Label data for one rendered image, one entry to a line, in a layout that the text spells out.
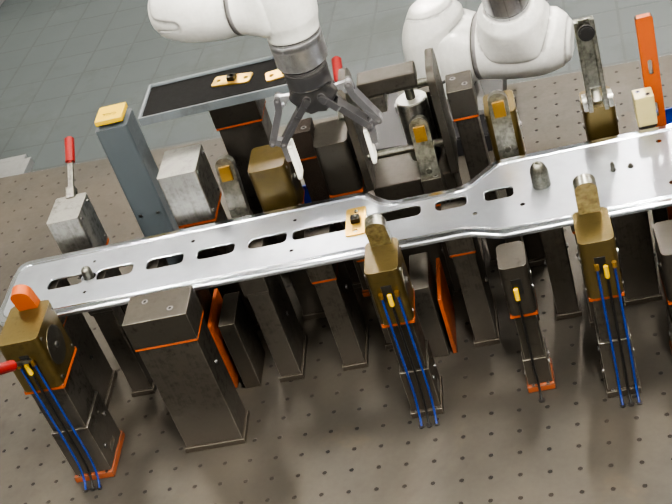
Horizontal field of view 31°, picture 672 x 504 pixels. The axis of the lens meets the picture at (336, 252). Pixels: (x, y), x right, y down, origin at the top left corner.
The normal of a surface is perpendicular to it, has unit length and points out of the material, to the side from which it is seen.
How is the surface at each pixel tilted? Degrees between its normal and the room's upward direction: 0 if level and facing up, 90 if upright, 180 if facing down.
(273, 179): 90
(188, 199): 90
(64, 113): 0
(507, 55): 107
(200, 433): 90
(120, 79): 0
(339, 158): 90
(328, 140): 0
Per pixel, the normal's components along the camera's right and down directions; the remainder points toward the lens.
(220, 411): -0.04, 0.61
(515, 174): -0.27, -0.77
